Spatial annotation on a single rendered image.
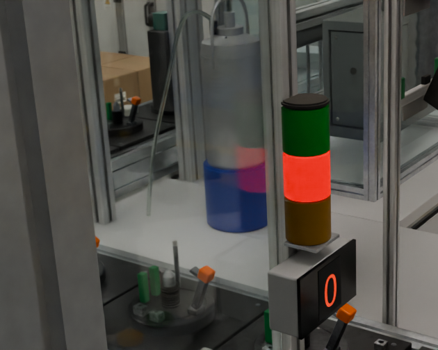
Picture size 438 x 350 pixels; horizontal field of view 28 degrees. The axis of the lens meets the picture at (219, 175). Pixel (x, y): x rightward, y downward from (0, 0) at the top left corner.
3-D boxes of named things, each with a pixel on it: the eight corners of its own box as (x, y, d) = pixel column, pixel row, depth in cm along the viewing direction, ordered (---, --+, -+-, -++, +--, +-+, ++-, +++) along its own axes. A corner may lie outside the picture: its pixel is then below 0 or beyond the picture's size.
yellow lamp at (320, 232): (339, 233, 96) (339, 191, 94) (315, 249, 92) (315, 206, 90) (300, 224, 99) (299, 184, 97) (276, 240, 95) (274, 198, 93)
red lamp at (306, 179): (339, 190, 94) (338, 147, 92) (315, 205, 90) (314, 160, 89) (299, 182, 97) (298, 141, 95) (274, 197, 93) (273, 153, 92)
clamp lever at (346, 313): (340, 348, 123) (358, 309, 119) (333, 355, 122) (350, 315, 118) (319, 334, 125) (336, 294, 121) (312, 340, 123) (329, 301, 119)
